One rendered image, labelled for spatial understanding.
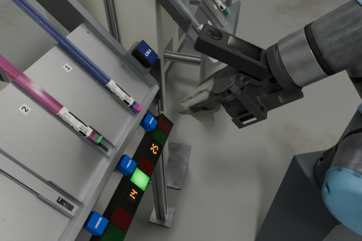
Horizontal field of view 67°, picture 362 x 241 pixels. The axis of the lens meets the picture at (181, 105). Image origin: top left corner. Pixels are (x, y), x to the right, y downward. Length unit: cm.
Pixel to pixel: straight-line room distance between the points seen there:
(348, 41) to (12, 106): 45
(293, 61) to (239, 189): 98
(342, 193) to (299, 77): 19
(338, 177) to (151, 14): 62
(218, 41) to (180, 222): 93
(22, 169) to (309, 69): 40
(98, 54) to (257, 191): 97
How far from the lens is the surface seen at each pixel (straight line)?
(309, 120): 170
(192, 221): 122
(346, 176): 49
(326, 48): 38
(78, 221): 44
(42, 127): 47
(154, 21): 84
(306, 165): 75
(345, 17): 38
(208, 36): 40
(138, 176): 54
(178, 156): 137
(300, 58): 38
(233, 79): 42
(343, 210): 52
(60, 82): 51
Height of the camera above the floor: 111
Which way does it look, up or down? 43 degrees down
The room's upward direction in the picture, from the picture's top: straight up
